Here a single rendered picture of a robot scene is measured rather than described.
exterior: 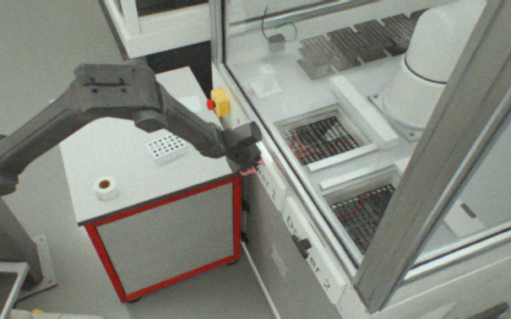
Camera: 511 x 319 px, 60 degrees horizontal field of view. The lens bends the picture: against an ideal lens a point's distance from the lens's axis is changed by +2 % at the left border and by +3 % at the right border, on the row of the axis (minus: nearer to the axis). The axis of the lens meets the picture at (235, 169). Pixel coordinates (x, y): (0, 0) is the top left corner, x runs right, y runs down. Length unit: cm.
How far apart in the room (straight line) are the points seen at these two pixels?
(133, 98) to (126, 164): 87
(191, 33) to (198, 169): 68
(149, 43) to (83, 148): 55
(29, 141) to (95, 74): 19
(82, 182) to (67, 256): 83
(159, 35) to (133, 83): 119
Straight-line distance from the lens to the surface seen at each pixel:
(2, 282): 110
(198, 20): 195
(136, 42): 192
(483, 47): 60
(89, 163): 162
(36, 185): 267
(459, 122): 65
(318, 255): 117
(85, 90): 72
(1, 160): 93
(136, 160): 158
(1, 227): 194
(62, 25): 384
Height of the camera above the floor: 193
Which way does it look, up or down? 50 degrees down
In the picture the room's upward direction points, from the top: straight up
